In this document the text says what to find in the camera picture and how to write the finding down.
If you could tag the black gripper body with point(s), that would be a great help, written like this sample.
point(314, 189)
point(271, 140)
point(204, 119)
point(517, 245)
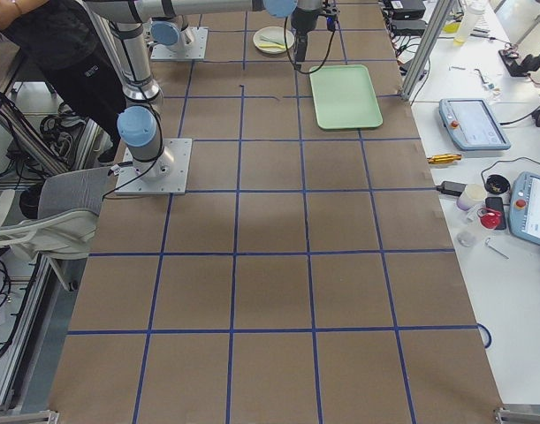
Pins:
point(303, 18)

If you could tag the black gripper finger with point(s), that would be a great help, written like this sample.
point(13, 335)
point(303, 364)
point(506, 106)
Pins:
point(300, 46)

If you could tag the white round plate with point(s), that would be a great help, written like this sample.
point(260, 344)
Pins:
point(276, 32)

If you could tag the yellow plastic fork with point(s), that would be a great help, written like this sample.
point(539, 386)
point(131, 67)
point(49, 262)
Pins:
point(271, 45)

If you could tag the pale green plastic spoon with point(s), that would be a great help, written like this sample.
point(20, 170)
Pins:
point(268, 39)

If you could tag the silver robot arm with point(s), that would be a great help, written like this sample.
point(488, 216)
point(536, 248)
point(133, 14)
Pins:
point(126, 20)
point(172, 31)

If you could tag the mint green tray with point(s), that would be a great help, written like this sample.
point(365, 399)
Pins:
point(344, 98)

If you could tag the clear plastic bottle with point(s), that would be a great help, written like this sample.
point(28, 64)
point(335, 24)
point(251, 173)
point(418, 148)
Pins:
point(473, 11)

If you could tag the far blue teach pendant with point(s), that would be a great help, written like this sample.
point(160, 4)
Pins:
point(471, 124)

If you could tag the blue teach pendant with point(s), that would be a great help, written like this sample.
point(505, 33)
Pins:
point(524, 211)
point(471, 124)

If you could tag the gold metal cylinder tool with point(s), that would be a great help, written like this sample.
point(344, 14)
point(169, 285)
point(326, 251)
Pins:
point(444, 159)

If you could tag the black power adapter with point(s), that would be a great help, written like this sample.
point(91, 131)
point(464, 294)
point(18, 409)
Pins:
point(451, 188)

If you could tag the person in black clothes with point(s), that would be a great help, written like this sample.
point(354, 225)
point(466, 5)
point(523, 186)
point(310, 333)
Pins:
point(61, 40)

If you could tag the white lavender cup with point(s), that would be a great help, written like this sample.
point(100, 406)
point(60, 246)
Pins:
point(472, 195)

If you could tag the black smartphone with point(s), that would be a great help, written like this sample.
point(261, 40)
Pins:
point(496, 205)

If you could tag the red round object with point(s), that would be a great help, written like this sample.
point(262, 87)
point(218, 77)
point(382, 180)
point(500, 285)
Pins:
point(489, 218)

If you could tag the grey mesh office chair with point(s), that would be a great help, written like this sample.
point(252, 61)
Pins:
point(68, 212)

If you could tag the near blue teach pendant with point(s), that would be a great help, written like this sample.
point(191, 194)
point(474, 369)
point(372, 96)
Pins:
point(524, 211)

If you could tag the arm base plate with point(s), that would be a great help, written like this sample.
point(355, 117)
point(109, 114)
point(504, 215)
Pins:
point(190, 46)
point(168, 174)

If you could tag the aluminium frame post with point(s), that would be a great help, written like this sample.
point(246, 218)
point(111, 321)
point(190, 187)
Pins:
point(435, 24)

